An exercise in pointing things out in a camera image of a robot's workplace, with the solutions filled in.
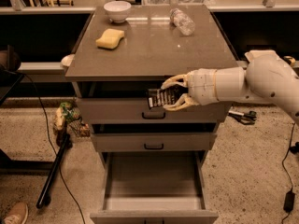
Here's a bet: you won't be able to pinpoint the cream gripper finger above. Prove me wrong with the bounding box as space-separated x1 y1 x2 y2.
161 74 188 90
164 93 198 111

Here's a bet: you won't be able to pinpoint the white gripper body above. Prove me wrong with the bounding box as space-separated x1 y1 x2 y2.
187 68 218 105

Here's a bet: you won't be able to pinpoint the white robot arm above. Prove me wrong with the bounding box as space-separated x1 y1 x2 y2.
162 50 299 125

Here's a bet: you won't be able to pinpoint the grey drawer cabinet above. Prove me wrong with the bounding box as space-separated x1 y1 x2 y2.
64 4 244 224

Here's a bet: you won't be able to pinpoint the bottom grey drawer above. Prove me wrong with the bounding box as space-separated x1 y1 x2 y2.
91 151 218 224

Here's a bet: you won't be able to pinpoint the grey drawer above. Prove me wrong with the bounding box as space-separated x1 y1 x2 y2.
91 133 217 152
91 151 218 224
77 98 231 124

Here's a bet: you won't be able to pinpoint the middle grey drawer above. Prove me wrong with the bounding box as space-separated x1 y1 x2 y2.
91 133 217 152

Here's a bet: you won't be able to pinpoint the top grey drawer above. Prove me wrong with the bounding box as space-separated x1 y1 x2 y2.
77 98 231 124

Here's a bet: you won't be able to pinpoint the clear plastic water bottle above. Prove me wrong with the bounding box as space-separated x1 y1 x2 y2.
170 8 195 36

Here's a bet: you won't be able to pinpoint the white foam takeout container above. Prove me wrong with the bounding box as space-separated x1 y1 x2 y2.
245 49 278 62

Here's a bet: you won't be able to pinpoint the yellow sponge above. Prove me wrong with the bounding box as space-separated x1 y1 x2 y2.
95 29 125 49

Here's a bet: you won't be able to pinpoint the yellow black tape measure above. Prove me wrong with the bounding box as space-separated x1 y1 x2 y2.
283 56 296 67

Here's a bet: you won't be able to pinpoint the white ceramic bowl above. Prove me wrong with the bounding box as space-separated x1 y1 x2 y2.
104 1 131 23

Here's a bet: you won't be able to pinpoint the small white plate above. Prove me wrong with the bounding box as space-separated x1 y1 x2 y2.
61 54 75 67

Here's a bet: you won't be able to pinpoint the black table leg with caster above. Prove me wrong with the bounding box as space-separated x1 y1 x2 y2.
36 133 70 209

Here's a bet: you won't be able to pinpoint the tan sneaker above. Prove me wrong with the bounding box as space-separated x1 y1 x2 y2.
1 202 28 224

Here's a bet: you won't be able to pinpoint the black handled scissors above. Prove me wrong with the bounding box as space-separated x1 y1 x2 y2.
228 110 257 125

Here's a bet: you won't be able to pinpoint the wire basket with snacks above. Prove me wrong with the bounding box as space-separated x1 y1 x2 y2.
53 102 90 137

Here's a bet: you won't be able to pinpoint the black power adapter with cable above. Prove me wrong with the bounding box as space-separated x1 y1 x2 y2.
281 125 299 224

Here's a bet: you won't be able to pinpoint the black cable on floor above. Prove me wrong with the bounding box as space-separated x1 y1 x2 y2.
22 73 87 224

